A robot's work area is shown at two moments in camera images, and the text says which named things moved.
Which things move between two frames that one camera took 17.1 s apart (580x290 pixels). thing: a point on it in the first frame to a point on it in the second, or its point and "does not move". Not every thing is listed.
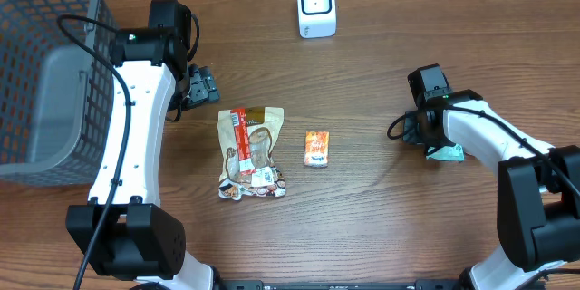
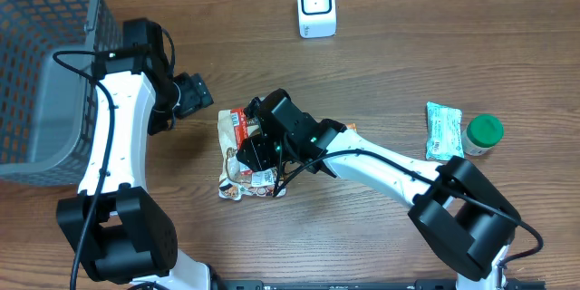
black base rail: [340, 285] does not move
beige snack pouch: [264, 125] does not move
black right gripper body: [417, 133] to [256, 155]
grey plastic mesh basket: [57, 100] does not move
